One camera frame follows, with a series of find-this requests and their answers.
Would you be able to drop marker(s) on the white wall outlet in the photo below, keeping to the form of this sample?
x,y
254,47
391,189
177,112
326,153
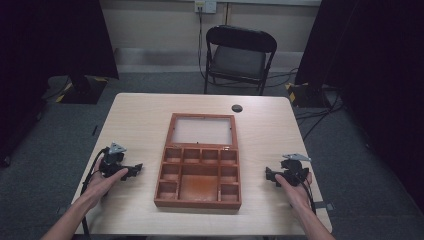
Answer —
x,y
205,5

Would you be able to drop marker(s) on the wooden compartment box with lid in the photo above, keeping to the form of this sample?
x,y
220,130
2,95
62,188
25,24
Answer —
x,y
199,188

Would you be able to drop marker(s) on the small dark floor marker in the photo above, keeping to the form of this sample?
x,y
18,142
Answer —
x,y
95,130

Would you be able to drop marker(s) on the black folding chair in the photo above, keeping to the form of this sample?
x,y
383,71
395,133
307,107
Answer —
x,y
238,61

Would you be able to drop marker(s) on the black curtain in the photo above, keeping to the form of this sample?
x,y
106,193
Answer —
x,y
50,40
376,66

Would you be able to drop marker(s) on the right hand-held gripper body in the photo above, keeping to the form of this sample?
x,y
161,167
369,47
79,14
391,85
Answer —
x,y
294,170

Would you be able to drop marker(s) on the person's right hand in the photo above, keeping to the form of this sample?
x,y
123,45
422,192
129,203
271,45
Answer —
x,y
296,196

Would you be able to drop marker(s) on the grey table bracket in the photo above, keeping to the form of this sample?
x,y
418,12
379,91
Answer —
x,y
325,206

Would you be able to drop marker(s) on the person's left hand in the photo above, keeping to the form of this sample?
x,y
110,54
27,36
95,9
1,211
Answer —
x,y
100,186

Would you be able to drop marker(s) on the black stand base striped tape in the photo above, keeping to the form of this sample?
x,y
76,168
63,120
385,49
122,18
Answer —
x,y
305,95
83,91

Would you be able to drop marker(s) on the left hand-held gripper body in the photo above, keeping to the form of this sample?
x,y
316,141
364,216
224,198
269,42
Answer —
x,y
111,163

